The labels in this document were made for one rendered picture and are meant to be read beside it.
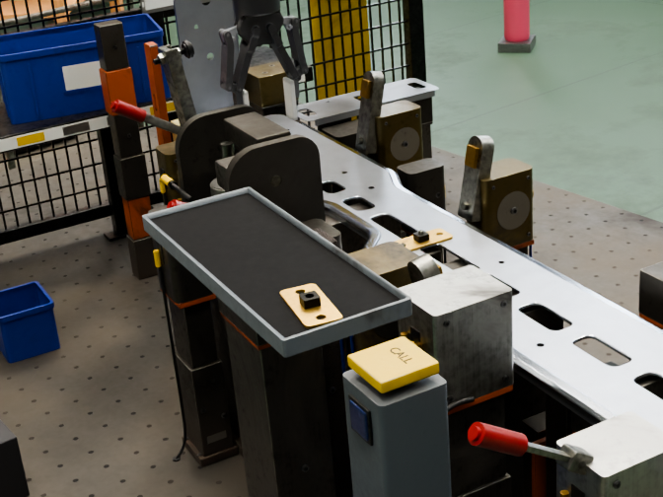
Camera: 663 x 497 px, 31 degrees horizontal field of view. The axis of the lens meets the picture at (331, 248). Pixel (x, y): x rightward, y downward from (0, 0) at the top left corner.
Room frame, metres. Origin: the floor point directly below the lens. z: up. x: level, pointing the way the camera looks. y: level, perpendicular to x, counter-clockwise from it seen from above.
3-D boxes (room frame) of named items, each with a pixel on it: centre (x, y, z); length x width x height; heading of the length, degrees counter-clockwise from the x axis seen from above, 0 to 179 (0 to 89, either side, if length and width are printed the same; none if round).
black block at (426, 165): (1.81, -0.17, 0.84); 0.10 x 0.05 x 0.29; 117
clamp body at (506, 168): (1.63, -0.27, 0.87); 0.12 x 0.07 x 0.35; 117
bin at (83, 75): (2.21, 0.44, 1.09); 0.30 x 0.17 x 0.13; 107
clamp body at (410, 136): (1.96, -0.14, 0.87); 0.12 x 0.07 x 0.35; 117
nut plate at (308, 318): (1.01, 0.02, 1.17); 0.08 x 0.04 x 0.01; 18
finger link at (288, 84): (1.93, 0.05, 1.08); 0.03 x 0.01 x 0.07; 27
